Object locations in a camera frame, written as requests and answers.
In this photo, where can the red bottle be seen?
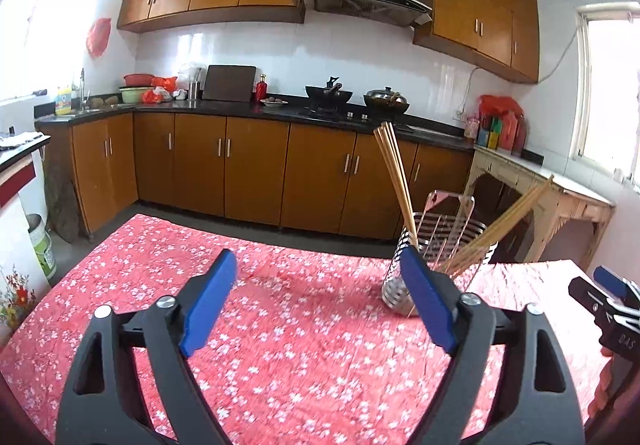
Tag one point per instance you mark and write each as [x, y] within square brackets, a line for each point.
[261, 89]

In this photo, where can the wooden lower kitchen cabinets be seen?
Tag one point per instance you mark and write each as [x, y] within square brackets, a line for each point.
[250, 170]

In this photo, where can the steel utensil cup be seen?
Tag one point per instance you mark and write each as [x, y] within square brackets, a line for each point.
[193, 91]

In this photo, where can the wooden chopsticks bundle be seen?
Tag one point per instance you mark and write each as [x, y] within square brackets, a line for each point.
[392, 175]

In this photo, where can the green basin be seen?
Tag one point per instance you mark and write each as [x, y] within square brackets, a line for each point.
[132, 95]

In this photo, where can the yellow dish soap bottle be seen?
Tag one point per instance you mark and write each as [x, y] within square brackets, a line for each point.
[63, 102]

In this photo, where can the red floral tablecloth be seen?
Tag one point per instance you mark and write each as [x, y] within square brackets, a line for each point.
[310, 345]

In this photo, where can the window above sink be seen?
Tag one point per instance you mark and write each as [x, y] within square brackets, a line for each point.
[50, 20]

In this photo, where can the pink bottle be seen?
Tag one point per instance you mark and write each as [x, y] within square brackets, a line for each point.
[471, 129]

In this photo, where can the colourful box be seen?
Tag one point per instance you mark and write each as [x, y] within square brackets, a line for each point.
[489, 134]

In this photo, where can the red plastic bag with bottles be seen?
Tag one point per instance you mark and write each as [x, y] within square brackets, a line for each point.
[505, 117]

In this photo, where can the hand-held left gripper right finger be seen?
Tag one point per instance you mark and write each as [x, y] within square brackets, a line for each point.
[430, 305]

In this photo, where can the white plastic bucket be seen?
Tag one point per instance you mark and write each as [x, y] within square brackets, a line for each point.
[42, 250]

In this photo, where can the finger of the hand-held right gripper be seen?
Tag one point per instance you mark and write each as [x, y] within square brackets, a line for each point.
[611, 281]
[595, 297]

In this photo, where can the wooden chopstick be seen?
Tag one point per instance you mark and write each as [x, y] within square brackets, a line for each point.
[501, 223]
[500, 220]
[505, 230]
[396, 175]
[404, 175]
[503, 227]
[506, 234]
[400, 175]

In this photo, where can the window beside side table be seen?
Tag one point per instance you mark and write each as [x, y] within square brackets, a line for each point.
[612, 90]

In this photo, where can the red plastic bag hanging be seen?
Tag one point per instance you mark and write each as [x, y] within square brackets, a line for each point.
[98, 37]

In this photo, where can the white plate with food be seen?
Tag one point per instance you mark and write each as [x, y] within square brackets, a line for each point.
[274, 102]

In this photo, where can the dark cutting board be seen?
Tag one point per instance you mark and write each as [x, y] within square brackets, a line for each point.
[229, 83]

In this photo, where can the brown sack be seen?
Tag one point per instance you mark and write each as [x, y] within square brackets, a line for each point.
[62, 205]

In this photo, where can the person's right hand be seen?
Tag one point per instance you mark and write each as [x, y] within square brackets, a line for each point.
[601, 382]

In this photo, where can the steel faucet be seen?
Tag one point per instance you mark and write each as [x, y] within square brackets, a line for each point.
[82, 90]

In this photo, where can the white plastic bag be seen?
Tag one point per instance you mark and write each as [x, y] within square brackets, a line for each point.
[192, 72]

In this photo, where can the black wok with lid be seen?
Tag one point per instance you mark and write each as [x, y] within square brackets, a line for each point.
[385, 100]

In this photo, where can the beige side table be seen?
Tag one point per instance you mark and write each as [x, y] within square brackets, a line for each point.
[575, 197]

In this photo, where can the red plastic bag on countertop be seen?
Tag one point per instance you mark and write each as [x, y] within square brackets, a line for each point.
[161, 89]

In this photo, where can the red basin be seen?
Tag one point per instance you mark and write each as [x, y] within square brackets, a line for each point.
[139, 79]

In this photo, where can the gas stove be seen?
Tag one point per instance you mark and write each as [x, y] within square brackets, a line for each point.
[357, 115]

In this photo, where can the white appliance with flower print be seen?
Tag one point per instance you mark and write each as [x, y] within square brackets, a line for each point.
[17, 250]

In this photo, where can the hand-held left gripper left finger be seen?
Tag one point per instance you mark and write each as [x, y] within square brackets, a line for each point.
[207, 305]

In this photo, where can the black kitchen countertop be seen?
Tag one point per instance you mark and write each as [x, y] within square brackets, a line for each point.
[235, 111]

